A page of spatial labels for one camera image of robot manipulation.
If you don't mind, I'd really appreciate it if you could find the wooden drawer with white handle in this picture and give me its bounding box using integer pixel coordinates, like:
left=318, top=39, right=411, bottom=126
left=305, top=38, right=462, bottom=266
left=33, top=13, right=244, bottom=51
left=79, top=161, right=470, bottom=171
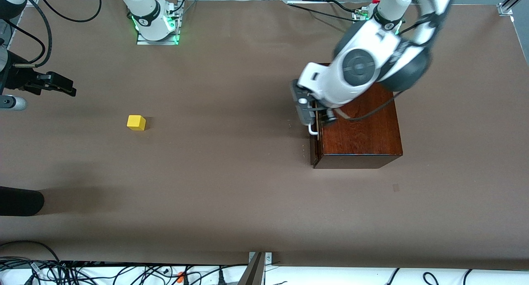
left=308, top=122, right=324, bottom=154

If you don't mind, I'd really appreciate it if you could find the yellow block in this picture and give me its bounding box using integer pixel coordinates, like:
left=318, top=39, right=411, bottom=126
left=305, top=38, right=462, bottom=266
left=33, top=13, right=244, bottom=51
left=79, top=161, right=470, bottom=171
left=126, top=115, right=147, bottom=131

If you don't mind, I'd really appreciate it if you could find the dark brown wooden cabinet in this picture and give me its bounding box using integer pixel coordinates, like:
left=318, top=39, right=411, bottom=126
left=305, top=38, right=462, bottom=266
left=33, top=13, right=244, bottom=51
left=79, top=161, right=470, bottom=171
left=310, top=63, right=403, bottom=169

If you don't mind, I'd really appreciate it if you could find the black cylinder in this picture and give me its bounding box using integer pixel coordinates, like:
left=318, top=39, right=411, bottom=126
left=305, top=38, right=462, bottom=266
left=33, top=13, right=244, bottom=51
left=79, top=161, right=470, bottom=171
left=0, top=186, right=45, bottom=216

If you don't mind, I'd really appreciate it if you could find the dark slanted bar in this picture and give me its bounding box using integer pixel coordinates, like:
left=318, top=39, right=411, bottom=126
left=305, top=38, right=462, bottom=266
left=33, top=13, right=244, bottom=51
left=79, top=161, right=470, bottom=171
left=238, top=252, right=265, bottom=285

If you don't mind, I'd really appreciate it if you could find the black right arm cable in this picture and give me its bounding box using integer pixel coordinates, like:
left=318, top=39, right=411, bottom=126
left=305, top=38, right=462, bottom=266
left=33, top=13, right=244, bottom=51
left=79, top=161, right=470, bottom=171
left=0, top=0, right=53, bottom=69

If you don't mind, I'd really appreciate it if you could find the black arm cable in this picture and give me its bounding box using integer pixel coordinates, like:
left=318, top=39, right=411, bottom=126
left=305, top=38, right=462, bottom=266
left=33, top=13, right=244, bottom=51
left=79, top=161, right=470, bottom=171
left=0, top=0, right=53, bottom=69
left=335, top=10, right=441, bottom=122

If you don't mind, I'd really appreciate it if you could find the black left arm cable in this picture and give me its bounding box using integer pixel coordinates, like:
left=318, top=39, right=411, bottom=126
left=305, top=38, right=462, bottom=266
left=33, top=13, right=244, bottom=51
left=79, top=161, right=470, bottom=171
left=335, top=10, right=441, bottom=122

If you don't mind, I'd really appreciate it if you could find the black hanging loop cable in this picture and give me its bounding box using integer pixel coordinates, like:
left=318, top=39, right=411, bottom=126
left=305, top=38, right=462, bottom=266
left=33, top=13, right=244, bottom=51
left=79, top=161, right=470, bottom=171
left=35, top=0, right=102, bottom=23

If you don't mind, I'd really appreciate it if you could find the black cable on table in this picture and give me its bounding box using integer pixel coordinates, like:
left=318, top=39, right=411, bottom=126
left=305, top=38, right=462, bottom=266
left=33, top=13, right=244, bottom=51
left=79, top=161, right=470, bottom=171
left=287, top=2, right=356, bottom=21

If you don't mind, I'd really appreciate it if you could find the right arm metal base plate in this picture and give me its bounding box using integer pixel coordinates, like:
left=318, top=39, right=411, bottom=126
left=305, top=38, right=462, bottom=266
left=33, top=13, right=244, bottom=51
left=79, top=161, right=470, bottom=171
left=136, top=28, right=181, bottom=46

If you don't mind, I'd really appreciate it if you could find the small metal bracket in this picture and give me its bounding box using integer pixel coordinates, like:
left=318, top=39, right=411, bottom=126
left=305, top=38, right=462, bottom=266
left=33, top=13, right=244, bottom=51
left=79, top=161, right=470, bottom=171
left=248, top=252, right=273, bottom=273

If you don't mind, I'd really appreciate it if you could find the black arched cable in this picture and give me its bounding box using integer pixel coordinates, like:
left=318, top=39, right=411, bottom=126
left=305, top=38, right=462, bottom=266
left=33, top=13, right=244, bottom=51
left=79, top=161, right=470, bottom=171
left=0, top=240, right=62, bottom=273

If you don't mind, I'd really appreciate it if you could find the aluminium frame post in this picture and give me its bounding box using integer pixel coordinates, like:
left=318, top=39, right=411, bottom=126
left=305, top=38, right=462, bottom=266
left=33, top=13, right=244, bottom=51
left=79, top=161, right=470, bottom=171
left=497, top=0, right=529, bottom=16

